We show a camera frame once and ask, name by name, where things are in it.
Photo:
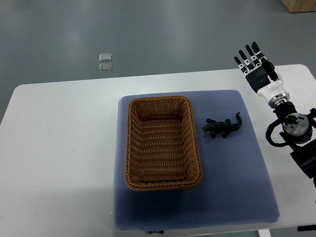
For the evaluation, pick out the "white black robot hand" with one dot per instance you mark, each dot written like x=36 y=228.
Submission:
x=261 y=75

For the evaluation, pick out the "dark toy crocodile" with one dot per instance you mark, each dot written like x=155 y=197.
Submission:
x=222 y=127

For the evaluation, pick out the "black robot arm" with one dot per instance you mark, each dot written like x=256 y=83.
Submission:
x=297 y=131

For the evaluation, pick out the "brown wicker basket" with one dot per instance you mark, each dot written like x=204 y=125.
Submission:
x=162 y=150

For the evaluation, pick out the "cardboard box corner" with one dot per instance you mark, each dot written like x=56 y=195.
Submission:
x=299 y=6

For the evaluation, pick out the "blue quilted mat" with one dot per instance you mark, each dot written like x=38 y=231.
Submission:
x=235 y=189

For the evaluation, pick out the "white table leg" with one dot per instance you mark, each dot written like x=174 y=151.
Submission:
x=264 y=233

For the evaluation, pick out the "upper metal floor plate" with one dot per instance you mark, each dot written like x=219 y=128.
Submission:
x=105 y=57

